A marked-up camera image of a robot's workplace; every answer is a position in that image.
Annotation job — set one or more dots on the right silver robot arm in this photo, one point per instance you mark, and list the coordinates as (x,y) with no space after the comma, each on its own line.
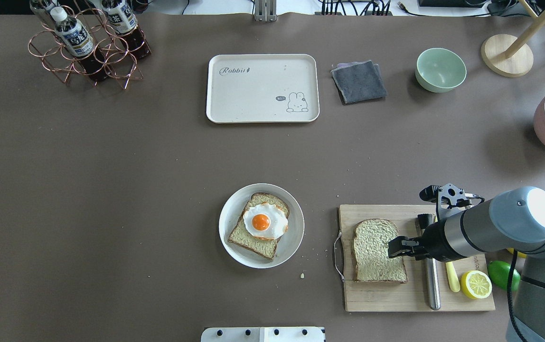
(515,219)

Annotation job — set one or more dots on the fried egg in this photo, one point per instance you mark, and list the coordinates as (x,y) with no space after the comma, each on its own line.
(265,221)

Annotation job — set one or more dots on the tea bottle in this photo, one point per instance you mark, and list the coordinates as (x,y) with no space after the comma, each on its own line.
(42,10)
(80,44)
(123,21)

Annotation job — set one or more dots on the white round plate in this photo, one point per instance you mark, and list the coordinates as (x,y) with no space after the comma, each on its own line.
(289,242)

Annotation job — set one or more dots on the green ceramic bowl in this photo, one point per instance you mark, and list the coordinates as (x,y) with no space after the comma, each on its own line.
(440,70)

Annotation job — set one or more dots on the wooden cup stand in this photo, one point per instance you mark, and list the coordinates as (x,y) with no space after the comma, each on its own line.
(511,56)

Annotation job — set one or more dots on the bread slice with egg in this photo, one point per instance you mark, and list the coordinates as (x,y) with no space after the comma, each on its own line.
(241,237)

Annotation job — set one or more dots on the half cut lemon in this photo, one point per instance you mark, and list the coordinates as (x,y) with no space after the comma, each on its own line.
(475,284)

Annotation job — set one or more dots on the copper wire bottle rack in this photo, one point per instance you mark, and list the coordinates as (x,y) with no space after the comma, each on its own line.
(99,42)

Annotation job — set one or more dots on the aluminium frame post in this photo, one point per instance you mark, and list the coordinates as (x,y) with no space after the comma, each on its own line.
(265,10)

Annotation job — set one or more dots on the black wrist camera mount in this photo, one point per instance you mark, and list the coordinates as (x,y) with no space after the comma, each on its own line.
(449,199)

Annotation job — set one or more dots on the plain bread slice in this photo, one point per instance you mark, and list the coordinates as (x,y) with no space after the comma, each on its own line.
(370,246)

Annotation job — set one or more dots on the yellow plastic knife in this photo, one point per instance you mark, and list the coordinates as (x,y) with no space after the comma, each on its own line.
(452,277)

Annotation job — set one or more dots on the steel muddler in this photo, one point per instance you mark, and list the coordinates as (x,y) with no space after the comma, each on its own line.
(433,294)

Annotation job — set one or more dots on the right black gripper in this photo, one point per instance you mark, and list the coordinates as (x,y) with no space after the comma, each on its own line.
(433,242)

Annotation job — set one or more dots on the cream rabbit tray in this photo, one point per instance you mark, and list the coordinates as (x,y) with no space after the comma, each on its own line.
(262,88)

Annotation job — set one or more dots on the grey folded cloth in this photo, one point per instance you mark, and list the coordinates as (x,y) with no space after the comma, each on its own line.
(358,81)

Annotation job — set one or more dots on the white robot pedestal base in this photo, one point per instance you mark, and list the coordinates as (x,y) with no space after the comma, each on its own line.
(264,334)

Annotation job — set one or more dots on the green lime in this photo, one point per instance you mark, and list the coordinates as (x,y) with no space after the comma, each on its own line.
(499,273)

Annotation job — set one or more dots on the bamboo cutting board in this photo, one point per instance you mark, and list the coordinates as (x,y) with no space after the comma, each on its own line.
(392,296)

